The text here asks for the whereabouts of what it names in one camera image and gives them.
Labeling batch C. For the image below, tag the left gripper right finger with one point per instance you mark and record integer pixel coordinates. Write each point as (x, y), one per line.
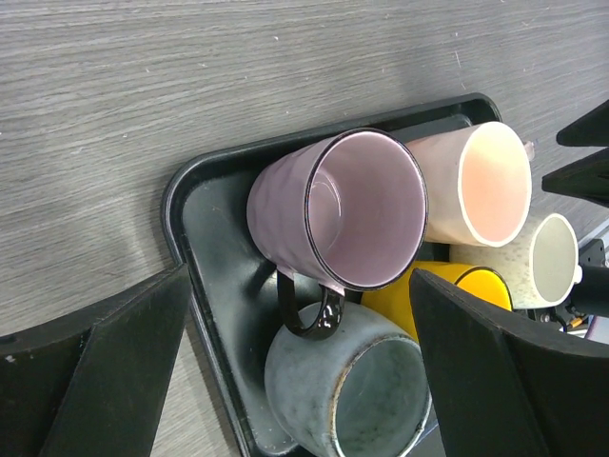
(504, 385)

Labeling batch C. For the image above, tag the pink ceramic mug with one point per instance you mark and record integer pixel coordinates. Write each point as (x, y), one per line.
(479, 184)

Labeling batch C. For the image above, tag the purple mug black handle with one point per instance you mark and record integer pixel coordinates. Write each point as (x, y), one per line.
(346, 213)

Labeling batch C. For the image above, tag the grey stoneware mug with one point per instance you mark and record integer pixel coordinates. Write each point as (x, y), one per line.
(361, 392)

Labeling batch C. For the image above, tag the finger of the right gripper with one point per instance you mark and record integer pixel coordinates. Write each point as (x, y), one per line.
(591, 130)
(585, 179)

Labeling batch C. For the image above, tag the white speckled mug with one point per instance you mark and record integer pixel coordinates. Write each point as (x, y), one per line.
(540, 266)

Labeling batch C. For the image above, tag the yellow mug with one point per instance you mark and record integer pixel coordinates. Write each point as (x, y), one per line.
(393, 302)

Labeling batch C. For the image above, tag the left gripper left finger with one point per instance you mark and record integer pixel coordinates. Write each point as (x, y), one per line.
(94, 382)

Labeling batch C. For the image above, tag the black plastic tray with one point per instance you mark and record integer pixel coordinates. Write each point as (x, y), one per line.
(234, 304)

